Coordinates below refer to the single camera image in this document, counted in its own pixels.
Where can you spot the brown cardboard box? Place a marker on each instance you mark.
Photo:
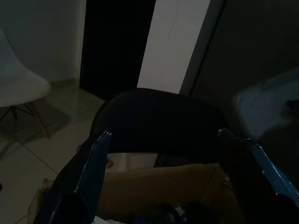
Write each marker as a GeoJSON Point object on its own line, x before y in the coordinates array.
{"type": "Point", "coordinates": [151, 186]}

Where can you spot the blue white plastic package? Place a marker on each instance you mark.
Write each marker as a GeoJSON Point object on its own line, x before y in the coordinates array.
{"type": "Point", "coordinates": [259, 107]}

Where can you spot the dark grey door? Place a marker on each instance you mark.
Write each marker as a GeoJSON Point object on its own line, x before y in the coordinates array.
{"type": "Point", "coordinates": [247, 46]}

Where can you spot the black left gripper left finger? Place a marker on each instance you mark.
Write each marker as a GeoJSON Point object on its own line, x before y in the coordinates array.
{"type": "Point", "coordinates": [81, 186]}

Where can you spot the white shell chair wooden legs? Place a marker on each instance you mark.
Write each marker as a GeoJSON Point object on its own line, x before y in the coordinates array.
{"type": "Point", "coordinates": [21, 86]}

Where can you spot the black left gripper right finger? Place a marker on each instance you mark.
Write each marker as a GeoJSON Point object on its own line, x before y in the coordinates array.
{"type": "Point", "coordinates": [254, 184]}

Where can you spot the white paper sheet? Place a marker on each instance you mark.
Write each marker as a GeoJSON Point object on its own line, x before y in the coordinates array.
{"type": "Point", "coordinates": [101, 220]}

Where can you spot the black office chair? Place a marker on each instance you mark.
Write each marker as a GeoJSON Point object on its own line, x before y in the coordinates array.
{"type": "Point", "coordinates": [158, 121]}

